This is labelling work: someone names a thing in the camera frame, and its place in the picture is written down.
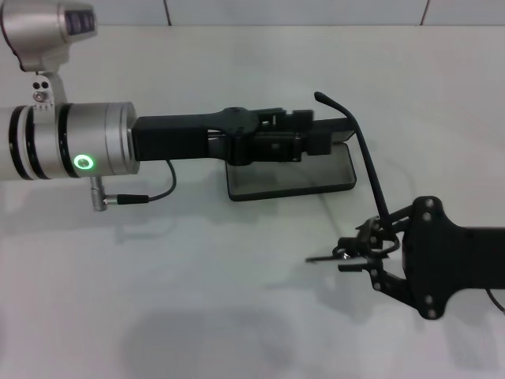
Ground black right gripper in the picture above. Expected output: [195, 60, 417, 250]
[338, 195, 505, 321]

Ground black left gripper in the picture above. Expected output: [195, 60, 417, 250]
[131, 106, 333, 167]

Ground black glasses case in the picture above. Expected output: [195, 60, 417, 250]
[225, 117, 358, 204]

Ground black round-frame glasses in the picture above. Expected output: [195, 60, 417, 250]
[306, 91, 400, 274]

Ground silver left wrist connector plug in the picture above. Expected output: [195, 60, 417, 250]
[91, 176, 120, 211]

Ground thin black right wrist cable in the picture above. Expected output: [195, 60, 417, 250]
[486, 287, 505, 313]

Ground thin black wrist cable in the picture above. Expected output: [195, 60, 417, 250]
[486, 287, 505, 313]
[117, 159, 178, 205]

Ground thin black left wrist cable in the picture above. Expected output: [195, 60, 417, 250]
[117, 159, 178, 205]

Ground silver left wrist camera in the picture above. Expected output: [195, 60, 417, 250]
[0, 0, 99, 114]

